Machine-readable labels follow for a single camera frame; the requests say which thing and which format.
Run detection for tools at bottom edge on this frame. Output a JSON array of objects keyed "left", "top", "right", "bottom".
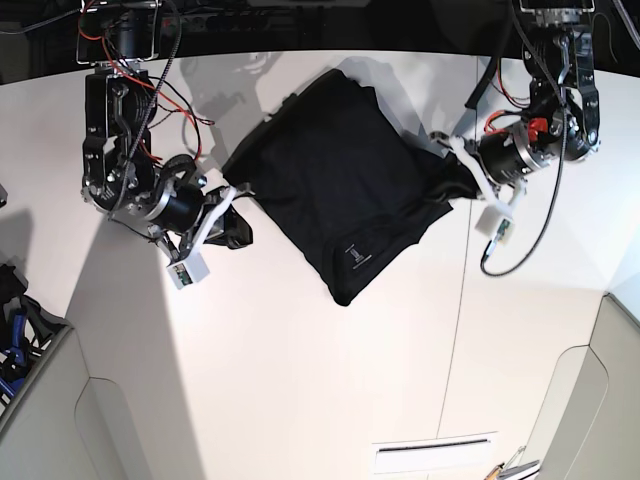
[{"left": 484, "top": 446, "right": 541, "bottom": 480}]

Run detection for grey chair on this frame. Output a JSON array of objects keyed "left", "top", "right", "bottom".
[
  {"left": 522, "top": 294, "right": 639, "bottom": 479},
  {"left": 1, "top": 328, "right": 153, "bottom": 479}
]

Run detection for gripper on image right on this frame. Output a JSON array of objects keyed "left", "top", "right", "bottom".
[{"left": 429, "top": 120, "right": 540, "bottom": 205}]

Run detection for grey chair back right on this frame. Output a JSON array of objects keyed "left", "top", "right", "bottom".
[{"left": 522, "top": 294, "right": 639, "bottom": 479}]

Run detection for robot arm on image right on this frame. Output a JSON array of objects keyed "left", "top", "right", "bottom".
[{"left": 429, "top": 1, "right": 600, "bottom": 201}]

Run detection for black T-shirt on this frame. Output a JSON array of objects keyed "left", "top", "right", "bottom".
[{"left": 223, "top": 69, "right": 478, "bottom": 306}]

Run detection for white wrist camera, image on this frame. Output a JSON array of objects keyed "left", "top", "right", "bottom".
[
  {"left": 475, "top": 203, "right": 514, "bottom": 244},
  {"left": 166, "top": 252, "right": 210, "bottom": 290}
]

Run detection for white wrist camera, image right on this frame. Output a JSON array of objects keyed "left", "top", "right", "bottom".
[{"left": 475, "top": 203, "right": 514, "bottom": 244}]

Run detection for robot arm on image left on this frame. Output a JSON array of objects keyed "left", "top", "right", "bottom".
[{"left": 76, "top": 1, "right": 253, "bottom": 261}]

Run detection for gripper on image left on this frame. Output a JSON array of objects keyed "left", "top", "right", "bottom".
[{"left": 147, "top": 154, "right": 253, "bottom": 260}]

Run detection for white wrist camera, image left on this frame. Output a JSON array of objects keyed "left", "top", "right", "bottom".
[{"left": 166, "top": 252, "right": 210, "bottom": 290}]

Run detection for blue and black clutter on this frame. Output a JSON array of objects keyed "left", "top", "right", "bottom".
[{"left": 1, "top": 263, "right": 68, "bottom": 410}]

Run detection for grey chair back left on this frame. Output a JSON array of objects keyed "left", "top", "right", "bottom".
[{"left": 1, "top": 328, "right": 153, "bottom": 479}]

